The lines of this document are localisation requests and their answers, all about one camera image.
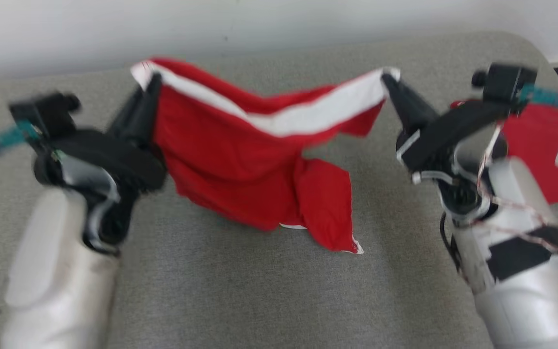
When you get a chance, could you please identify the grey fabric sofa cushion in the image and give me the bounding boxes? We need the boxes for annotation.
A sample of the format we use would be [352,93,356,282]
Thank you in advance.
[0,32,558,349]

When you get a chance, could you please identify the left cable with teal plug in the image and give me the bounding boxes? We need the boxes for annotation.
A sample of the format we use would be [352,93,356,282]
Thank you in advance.
[0,121,42,313]

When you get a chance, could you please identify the cable with teal plug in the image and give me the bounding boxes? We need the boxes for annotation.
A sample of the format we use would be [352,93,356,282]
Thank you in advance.
[0,121,42,313]
[519,83,558,257]

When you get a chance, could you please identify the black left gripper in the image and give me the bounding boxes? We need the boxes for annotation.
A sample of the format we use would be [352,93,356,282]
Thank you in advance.
[34,73,168,192]

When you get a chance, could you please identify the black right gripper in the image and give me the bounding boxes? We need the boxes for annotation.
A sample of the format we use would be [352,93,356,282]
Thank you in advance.
[382,73,517,173]

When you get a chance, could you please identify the red jersey shirt white sleeves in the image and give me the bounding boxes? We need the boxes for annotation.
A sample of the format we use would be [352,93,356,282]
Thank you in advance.
[451,99,558,204]

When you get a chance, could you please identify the red shorts white waistband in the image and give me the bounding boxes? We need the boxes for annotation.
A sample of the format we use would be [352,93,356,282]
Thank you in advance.
[130,57,401,255]

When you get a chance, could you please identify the right cable with teal plug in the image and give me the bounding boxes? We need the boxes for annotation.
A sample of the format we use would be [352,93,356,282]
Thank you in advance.
[519,83,558,257]

